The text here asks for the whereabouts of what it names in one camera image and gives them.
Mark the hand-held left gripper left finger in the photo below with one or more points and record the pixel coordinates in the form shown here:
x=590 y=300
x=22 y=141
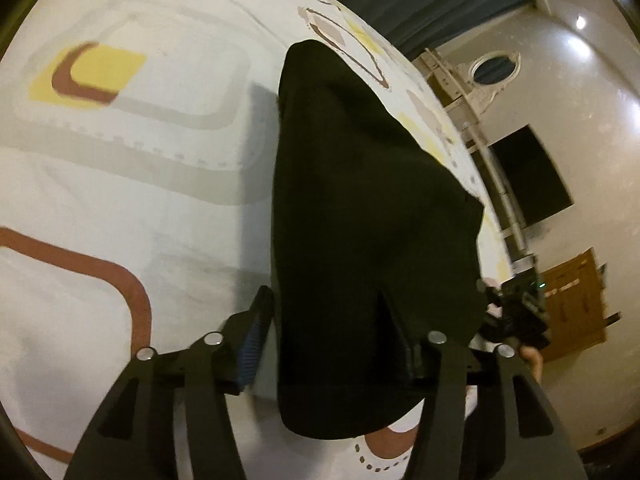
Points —
x=250 y=347

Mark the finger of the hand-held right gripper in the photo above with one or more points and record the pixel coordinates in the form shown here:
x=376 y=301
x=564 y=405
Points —
x=489 y=305

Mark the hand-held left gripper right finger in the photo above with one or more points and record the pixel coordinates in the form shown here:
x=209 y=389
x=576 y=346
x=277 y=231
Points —
x=450 y=385

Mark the black pants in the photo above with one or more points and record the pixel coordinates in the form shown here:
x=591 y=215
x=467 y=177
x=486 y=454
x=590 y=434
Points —
x=360 y=210

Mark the person's right hand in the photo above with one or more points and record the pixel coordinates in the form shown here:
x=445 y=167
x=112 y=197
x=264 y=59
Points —
x=531 y=360

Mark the printed white bed sheet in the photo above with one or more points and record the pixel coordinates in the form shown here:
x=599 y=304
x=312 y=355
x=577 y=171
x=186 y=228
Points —
x=150 y=210

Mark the white vanity with oval mirror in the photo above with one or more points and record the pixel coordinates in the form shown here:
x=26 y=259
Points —
x=480 y=110

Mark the dark teal curtain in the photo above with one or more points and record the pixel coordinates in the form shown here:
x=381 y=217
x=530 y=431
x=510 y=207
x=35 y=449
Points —
x=425 y=0

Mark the black wall television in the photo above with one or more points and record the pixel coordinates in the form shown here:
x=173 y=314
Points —
x=532 y=175

